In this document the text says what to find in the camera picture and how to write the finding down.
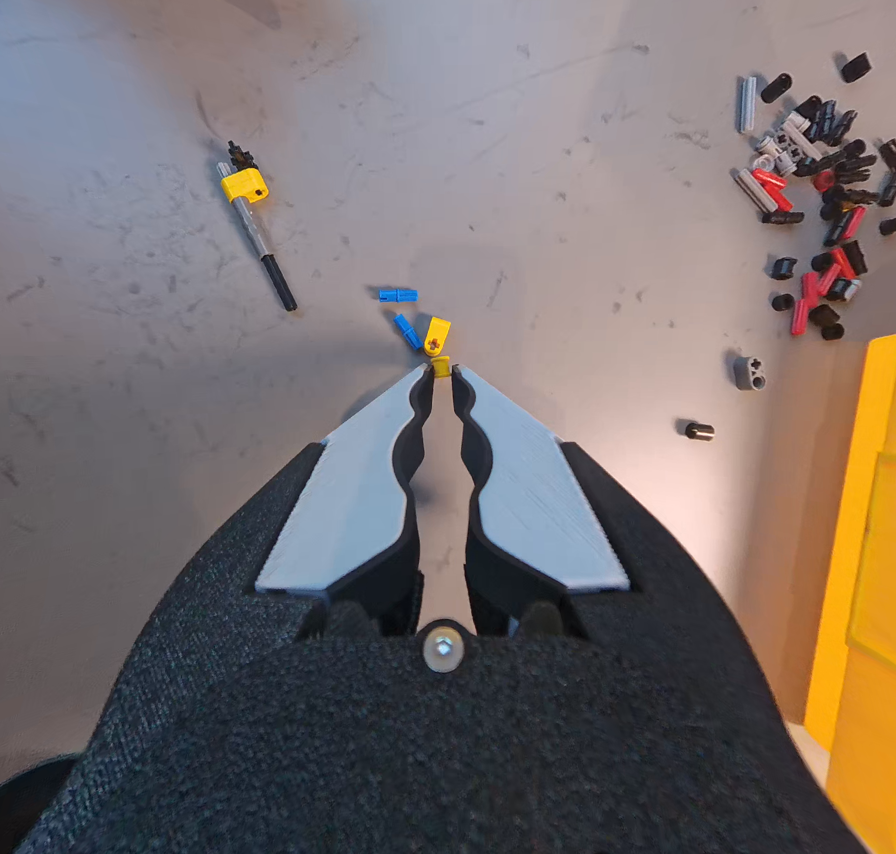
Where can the pile of loose building pieces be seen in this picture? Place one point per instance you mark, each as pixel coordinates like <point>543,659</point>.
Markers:
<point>819,203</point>

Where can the grey connector piece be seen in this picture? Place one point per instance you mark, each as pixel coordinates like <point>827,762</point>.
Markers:
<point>749,372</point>

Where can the small blue pin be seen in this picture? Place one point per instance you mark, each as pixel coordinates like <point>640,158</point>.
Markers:
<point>397,295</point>
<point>407,332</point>

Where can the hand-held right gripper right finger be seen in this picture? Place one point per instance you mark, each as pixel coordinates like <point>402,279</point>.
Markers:
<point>546,511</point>

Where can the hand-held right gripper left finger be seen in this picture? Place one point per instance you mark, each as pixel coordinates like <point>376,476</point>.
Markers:
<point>336,511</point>

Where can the grey desk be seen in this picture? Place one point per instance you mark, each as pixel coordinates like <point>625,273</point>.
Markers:
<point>525,168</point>

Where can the grey axle pin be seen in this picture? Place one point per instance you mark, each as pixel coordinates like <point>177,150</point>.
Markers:
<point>262,245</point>

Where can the black angled connector piece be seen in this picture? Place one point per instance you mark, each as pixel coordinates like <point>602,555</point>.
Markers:
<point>241,157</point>

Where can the yellow teardrop brick piece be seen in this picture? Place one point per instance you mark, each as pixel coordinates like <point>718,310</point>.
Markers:
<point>442,367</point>
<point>437,332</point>

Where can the yellow bin with small pieces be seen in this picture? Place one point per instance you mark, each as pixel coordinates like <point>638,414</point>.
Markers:
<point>861,588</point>

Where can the yellow two-hole brick piece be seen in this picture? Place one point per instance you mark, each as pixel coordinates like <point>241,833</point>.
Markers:
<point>238,180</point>
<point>252,194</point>

